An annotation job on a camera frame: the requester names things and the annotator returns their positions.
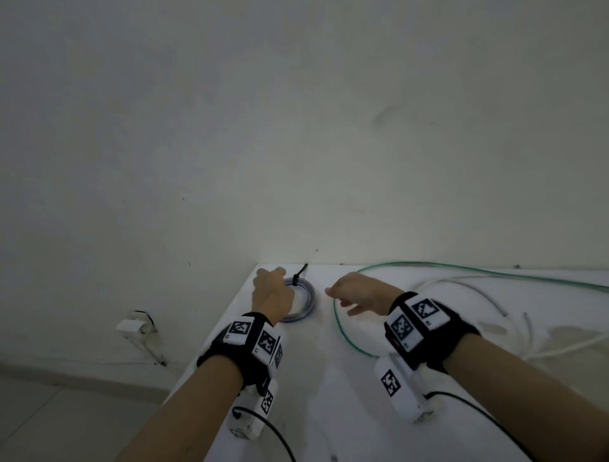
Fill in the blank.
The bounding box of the person's right hand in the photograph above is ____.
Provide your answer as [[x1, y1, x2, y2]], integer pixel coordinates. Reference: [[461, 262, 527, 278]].
[[325, 272, 405, 318]]

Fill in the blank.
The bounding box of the person's left hand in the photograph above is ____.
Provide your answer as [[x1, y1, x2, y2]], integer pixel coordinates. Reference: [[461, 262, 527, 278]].
[[252, 267, 296, 327]]

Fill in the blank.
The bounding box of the blue-grey cable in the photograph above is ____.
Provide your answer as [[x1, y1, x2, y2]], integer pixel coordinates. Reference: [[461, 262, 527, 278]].
[[277, 276, 318, 324]]

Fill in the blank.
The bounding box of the green cable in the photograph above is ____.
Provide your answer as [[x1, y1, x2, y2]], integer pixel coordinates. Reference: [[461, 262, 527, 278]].
[[332, 261, 609, 360]]

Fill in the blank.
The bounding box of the person's left forearm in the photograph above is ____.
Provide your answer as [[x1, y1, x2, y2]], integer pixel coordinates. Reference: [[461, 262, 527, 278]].
[[114, 354, 244, 462]]

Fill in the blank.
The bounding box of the person's right forearm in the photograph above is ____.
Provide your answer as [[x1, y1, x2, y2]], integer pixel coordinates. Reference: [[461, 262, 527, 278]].
[[442, 333, 609, 462]]

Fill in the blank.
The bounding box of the black right wristband with markers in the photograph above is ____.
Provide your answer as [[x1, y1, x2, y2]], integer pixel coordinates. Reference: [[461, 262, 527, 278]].
[[384, 291, 481, 375]]

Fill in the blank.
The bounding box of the black wristband with markers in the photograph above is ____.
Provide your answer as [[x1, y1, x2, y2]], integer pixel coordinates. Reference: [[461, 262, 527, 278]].
[[196, 312, 286, 397], [384, 291, 481, 375]]

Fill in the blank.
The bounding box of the black left wristband with markers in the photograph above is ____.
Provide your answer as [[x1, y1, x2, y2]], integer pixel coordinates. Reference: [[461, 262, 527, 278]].
[[196, 312, 286, 397]]

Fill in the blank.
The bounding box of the white right wrist camera unit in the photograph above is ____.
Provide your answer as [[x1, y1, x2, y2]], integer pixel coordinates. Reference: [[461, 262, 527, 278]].
[[373, 354, 436, 425]]

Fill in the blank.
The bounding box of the white wrist camera unit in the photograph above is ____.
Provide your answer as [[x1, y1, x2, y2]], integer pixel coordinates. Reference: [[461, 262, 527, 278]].
[[228, 378, 279, 441], [373, 354, 436, 425]]

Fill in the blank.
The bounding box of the white left wrist camera unit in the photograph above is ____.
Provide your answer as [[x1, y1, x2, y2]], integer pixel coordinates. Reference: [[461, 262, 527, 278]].
[[228, 378, 279, 441]]

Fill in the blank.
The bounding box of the white outlet cord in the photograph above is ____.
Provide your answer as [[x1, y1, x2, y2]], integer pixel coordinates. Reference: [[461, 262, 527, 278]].
[[137, 332, 168, 367]]

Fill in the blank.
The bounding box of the black left wrist camera cable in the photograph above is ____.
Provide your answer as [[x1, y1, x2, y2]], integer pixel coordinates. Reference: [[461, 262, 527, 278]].
[[237, 406, 297, 462]]

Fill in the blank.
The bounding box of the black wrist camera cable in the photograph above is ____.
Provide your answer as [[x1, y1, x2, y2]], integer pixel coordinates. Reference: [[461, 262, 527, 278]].
[[424, 391, 537, 462], [237, 406, 297, 462]]

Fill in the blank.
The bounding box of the white wall outlet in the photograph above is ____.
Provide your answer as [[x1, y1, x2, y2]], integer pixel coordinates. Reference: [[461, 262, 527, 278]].
[[116, 311, 158, 340]]

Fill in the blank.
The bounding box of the white cable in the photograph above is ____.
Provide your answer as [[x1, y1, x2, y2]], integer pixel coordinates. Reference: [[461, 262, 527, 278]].
[[413, 275, 609, 361]]

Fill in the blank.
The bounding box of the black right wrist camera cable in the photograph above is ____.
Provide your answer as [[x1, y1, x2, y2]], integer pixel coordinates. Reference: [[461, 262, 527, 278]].
[[424, 391, 537, 462]]

